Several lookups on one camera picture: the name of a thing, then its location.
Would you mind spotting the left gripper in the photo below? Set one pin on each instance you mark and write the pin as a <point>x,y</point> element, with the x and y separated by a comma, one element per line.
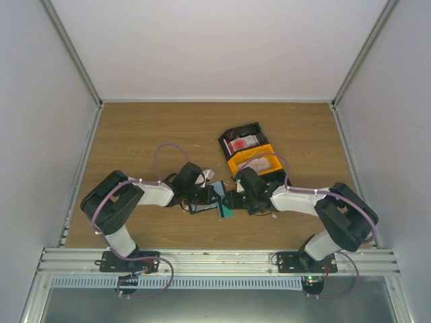
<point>209,192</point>

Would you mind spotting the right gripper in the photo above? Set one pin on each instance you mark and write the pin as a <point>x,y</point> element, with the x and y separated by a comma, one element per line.
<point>233,202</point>

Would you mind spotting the black leather card holder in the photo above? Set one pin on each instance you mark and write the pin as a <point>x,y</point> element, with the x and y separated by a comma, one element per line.
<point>220,194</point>

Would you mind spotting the teal credit card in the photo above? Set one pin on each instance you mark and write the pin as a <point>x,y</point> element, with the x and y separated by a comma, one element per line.
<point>225,210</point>

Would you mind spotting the red white cards stack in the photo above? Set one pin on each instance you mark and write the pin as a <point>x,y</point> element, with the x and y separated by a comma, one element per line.
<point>242,143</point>

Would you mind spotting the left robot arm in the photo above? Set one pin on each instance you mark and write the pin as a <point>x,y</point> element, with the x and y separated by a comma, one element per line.
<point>109,205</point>

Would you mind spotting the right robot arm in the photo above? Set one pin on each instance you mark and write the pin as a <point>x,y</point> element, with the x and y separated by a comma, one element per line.
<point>347,220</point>

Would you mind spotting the white pink cards stack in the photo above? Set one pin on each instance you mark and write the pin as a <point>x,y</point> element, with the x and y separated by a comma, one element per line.
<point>261,164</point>

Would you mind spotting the black bin right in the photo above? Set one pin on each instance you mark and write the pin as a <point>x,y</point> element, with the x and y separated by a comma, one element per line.
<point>276,176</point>

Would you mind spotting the black bin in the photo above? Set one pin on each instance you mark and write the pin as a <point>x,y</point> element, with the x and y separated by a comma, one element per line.
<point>241,131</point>
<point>276,176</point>

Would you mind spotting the orange bin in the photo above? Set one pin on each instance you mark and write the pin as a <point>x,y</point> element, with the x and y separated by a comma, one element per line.
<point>247,154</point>

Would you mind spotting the black bin left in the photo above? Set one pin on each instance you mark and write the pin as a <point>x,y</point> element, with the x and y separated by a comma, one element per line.
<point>241,131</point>

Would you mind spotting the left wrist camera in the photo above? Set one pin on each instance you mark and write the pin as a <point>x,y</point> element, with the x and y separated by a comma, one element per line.
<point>204,177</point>

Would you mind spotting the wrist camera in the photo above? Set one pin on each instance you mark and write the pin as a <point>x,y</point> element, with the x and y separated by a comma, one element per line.
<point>239,187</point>
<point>204,177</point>

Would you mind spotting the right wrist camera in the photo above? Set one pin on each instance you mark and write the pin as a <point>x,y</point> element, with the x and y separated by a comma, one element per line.
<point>239,187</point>

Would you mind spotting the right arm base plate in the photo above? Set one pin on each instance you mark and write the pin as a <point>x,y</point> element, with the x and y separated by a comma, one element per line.
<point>293,261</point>

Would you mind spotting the aluminium front rail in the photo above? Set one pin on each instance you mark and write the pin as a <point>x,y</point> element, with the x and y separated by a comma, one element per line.
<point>242,263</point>

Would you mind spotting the grey cable duct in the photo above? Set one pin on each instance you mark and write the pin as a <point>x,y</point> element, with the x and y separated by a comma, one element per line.
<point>158,282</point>

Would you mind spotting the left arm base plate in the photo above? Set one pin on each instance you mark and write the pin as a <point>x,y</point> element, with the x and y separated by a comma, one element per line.
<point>109,263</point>

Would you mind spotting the right frame post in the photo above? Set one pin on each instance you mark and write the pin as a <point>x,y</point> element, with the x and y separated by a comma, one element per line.
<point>375,31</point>

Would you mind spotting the frame post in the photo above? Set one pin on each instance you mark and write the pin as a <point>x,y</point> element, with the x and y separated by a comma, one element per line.
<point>375,31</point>
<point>60,29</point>

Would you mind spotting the left frame post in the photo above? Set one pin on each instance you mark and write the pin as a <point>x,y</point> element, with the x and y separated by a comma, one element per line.
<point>60,29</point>

